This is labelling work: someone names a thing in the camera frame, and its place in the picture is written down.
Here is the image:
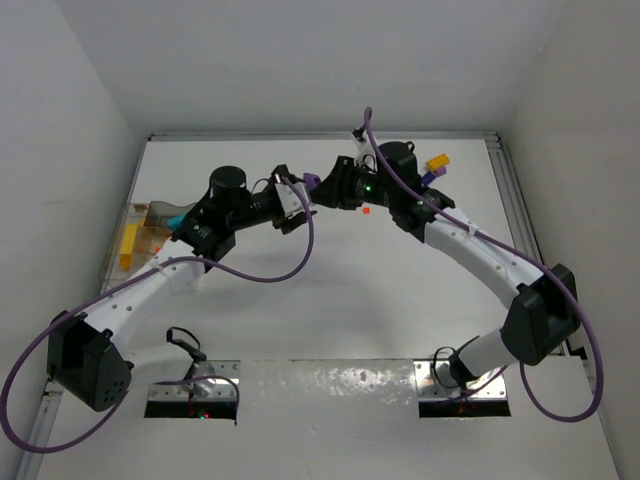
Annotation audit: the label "yellow long lego plate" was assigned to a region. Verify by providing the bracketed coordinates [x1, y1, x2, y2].
[119, 223, 139, 256]

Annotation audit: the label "purple flat lego plate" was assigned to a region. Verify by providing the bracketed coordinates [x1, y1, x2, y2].
[421, 167, 447, 187]

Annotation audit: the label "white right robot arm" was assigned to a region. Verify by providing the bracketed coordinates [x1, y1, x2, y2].
[304, 141, 580, 389]

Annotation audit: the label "metal base plate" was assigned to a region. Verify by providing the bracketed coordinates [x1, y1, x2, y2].
[147, 360, 241, 403]
[413, 358, 509, 401]

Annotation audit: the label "yellow lego brick far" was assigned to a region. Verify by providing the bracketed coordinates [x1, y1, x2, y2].
[425, 154, 450, 172]

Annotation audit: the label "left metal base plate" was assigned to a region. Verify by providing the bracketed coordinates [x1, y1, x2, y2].
[147, 360, 241, 403]

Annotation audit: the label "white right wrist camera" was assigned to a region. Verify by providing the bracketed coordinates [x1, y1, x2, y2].
[351, 127, 376, 165]

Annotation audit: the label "clear container far left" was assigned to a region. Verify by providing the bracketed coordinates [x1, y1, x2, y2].
[100, 203, 149, 292]

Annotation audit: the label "purple cable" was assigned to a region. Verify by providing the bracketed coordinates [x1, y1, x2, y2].
[362, 106, 605, 424]
[0, 174, 316, 454]

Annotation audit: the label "teal 2x4 lego brick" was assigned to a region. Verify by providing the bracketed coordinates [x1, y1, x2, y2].
[167, 215, 185, 231]

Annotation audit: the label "purple teal lego stack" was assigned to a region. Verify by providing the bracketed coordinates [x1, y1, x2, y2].
[303, 172, 322, 190]

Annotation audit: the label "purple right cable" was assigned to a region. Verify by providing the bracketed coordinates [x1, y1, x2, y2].
[362, 106, 605, 424]

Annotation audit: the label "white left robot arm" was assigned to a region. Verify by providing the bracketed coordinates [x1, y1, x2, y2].
[47, 166, 311, 412]

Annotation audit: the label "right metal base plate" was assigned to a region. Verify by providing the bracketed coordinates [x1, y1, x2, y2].
[413, 358, 509, 401]

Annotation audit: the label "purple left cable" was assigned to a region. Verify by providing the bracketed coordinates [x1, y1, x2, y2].
[0, 174, 316, 454]

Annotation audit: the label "smoky grey transparent container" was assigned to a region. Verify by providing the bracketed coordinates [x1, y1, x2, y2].
[144, 201, 195, 231]

